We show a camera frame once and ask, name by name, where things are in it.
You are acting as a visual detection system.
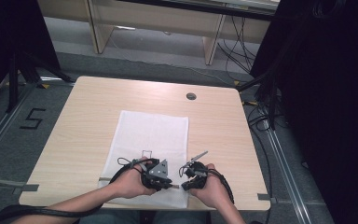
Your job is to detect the black floor cables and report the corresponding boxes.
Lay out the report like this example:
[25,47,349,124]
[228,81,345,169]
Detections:
[241,98,276,224]

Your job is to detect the person's legs in jeans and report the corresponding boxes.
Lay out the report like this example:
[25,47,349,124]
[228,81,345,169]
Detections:
[77,208,212,224]

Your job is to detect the hanging black cables bundle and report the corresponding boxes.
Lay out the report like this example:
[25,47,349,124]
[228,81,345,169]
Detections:
[216,15,259,82]

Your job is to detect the metal floor rail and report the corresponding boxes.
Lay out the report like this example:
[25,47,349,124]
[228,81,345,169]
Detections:
[0,83,35,169]
[263,120,313,224]

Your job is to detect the person's right hand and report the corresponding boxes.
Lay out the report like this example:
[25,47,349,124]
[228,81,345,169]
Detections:
[188,162,231,210]

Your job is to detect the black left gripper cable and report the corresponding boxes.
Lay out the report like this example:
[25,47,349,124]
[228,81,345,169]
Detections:
[0,156,154,224]

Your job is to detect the black curtain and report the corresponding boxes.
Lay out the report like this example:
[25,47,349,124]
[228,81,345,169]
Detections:
[0,0,62,110]
[249,0,358,224]

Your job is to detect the white mesh laundry bag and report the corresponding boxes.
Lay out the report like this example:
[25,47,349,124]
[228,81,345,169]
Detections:
[98,109,190,209]

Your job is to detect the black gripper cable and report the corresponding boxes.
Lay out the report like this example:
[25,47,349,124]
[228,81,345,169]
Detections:
[178,164,235,205]
[0,156,154,224]

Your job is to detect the black tape number mark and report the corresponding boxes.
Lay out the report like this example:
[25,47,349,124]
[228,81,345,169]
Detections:
[19,107,48,131]

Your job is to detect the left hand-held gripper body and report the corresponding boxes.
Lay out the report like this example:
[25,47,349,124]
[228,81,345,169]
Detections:
[140,158,173,191]

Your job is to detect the black metal stand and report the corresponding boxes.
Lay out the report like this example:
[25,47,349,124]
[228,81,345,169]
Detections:
[236,59,282,132]
[5,50,76,114]

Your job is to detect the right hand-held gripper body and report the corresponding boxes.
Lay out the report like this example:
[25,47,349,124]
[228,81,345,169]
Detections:
[178,150,210,191]

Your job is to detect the person's left hand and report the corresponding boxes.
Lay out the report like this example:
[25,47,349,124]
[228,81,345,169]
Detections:
[109,156,158,200]

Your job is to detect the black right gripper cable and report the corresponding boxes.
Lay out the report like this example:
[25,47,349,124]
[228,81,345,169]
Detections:
[178,164,235,205]

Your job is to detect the light wooden desk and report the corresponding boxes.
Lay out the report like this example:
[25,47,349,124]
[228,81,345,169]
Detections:
[36,0,282,66]

